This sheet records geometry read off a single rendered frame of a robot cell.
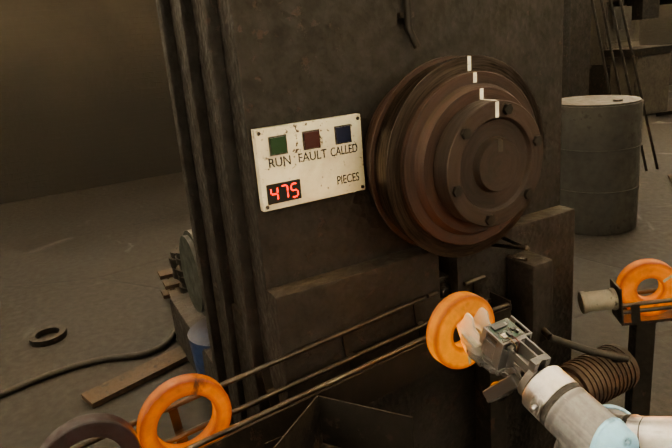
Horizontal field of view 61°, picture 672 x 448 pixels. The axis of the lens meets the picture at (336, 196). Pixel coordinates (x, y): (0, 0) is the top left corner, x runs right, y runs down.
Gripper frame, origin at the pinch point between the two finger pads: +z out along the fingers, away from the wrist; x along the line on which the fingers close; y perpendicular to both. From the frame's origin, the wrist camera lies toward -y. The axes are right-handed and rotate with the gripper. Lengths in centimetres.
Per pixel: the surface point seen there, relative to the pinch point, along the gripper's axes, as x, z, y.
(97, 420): 68, 19, -12
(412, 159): -2.4, 24.6, 24.6
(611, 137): -254, 143, -62
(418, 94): -6.2, 29.9, 36.9
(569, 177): -240, 155, -93
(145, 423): 60, 17, -15
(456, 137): -9.0, 19.4, 30.7
